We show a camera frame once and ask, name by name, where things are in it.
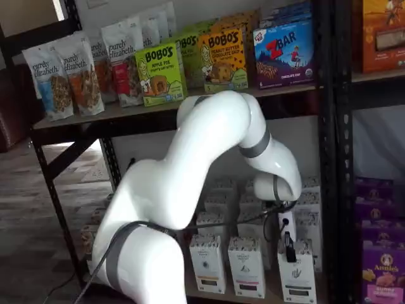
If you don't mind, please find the white box green strip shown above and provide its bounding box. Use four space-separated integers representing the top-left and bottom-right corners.
295 208 322 274
277 238 318 303
300 176 321 194

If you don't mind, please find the white box pink strip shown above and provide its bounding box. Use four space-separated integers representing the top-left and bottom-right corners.
238 194 265 220
227 235 266 300
244 178 259 198
237 218 270 270

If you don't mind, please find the brown leather chair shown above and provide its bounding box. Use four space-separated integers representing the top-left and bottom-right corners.
0 63 46 154

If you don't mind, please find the orange Annie's box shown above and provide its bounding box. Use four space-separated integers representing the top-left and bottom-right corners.
352 0 405 75

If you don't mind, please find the orange Bobo's peanut butter box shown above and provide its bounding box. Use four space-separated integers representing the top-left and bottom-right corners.
218 13 254 80
197 26 249 94

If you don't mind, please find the white granola bag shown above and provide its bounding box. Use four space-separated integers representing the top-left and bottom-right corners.
158 1 177 42
139 10 163 49

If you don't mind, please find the blue Zbar box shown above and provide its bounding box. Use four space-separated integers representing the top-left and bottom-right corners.
259 1 315 30
252 16 316 90

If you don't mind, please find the blue purely elizabeth bag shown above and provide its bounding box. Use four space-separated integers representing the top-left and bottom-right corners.
22 42 75 122

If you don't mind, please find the orange purely elizabeth bag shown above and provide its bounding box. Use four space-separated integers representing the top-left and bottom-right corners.
58 30 106 117

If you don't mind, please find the brown purely elizabeth bag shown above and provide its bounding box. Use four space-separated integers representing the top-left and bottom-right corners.
88 35 118 104

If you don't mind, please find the black metal shelf rack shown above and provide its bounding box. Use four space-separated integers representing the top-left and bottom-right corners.
333 0 405 304
0 0 337 304

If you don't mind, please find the green Bobo's apple pie box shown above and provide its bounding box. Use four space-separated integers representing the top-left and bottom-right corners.
171 29 204 90
182 19 220 44
135 42 189 107

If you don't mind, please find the purple Annie's box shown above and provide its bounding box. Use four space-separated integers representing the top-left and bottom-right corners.
360 219 405 251
361 241 405 304
355 196 405 227
354 176 395 204

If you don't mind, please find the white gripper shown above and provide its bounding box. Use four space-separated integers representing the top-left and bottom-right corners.
277 209 298 264

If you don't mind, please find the red purely elizabeth bag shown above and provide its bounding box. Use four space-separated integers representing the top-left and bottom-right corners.
101 15 145 107

